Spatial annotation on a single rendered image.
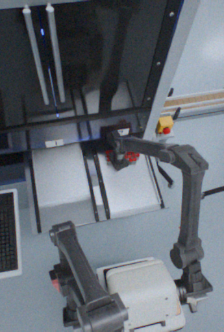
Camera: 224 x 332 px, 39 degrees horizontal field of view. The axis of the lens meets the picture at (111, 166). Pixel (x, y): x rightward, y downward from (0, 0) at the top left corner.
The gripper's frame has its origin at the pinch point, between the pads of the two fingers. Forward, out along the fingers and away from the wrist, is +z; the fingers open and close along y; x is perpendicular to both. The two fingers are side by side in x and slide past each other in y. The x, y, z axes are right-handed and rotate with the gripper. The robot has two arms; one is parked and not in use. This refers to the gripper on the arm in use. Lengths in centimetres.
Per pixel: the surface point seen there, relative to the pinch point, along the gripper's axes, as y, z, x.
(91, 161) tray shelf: 11.4, 6.2, 9.6
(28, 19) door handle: 15, -87, 25
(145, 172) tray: -7.2, 6.3, -13.5
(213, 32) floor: 130, 93, -192
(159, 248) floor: -39, 95, -23
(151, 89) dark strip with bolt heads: 10.6, -39.9, -19.3
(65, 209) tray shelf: -6.6, 6.5, 32.8
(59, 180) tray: 8.8, 6.0, 29.2
